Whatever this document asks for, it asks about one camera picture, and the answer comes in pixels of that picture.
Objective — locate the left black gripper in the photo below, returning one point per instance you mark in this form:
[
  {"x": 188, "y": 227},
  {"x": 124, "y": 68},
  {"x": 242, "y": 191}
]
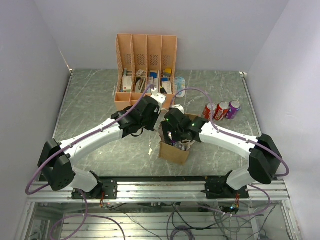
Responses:
[{"x": 151, "y": 126}]

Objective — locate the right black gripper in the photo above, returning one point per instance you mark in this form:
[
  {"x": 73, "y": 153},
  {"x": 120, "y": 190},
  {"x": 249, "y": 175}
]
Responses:
[{"x": 166, "y": 127}]

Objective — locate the purple Fanta can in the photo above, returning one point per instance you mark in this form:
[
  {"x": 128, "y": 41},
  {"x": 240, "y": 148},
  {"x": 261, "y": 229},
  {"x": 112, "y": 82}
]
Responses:
[
  {"x": 181, "y": 146},
  {"x": 234, "y": 108},
  {"x": 171, "y": 141}
]

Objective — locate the patterned canvas tote bag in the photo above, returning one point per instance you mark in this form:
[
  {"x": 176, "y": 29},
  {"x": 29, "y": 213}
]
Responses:
[{"x": 172, "y": 154}]

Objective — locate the red cola can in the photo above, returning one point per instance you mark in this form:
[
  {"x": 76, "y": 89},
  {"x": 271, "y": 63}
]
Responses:
[
  {"x": 209, "y": 110},
  {"x": 221, "y": 111}
]

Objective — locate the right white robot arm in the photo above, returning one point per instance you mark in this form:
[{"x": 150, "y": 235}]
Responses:
[{"x": 261, "y": 153}]

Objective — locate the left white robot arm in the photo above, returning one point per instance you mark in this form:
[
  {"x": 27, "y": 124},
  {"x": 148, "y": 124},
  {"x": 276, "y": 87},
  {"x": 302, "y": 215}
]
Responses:
[{"x": 58, "y": 159}]

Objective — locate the small white card box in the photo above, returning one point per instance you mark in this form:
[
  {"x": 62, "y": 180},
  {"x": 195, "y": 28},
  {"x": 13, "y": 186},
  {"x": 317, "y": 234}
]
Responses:
[{"x": 167, "y": 86}]

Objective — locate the white stationery box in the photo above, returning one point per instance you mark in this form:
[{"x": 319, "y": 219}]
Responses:
[{"x": 126, "y": 84}]

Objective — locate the blue packaged razor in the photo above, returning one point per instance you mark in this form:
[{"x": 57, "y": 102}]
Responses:
[{"x": 179, "y": 86}]

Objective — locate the peach plastic file organizer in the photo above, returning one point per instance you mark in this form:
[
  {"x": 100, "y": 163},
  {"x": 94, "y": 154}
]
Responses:
[{"x": 147, "y": 57}]

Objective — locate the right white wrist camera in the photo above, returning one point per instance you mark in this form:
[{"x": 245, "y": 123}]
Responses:
[{"x": 179, "y": 107}]

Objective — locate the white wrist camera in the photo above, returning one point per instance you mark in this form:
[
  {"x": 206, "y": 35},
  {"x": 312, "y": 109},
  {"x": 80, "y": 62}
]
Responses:
[
  {"x": 159, "y": 97},
  {"x": 179, "y": 107}
]

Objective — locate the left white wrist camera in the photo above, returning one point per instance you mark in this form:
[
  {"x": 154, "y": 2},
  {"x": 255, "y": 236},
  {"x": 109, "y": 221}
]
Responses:
[{"x": 159, "y": 97}]

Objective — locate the aluminium mounting rail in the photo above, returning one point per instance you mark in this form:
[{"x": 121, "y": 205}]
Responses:
[{"x": 165, "y": 192}]

